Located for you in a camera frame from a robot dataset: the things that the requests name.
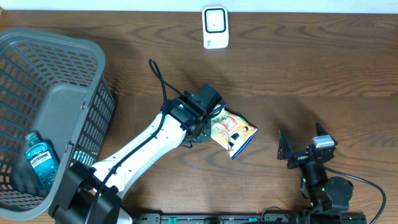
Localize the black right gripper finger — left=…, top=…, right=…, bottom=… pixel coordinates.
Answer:
left=277, top=129, right=292, bottom=160
left=316, top=123, right=338, bottom=146

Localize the yellow snack bag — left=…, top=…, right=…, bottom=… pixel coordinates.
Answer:
left=211, top=105, right=258, bottom=159

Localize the blue Listerine mouthwash bottle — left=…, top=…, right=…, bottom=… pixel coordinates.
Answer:
left=25, top=132, right=59, bottom=191

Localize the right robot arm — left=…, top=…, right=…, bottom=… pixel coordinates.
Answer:
left=277, top=123, right=353, bottom=223

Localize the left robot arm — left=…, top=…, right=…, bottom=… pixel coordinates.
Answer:
left=48, top=84, right=221, bottom=224

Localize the grey plastic shopping basket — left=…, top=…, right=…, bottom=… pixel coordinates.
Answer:
left=1, top=28, right=116, bottom=221

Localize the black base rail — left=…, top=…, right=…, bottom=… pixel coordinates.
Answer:
left=133, top=212, right=367, bottom=224

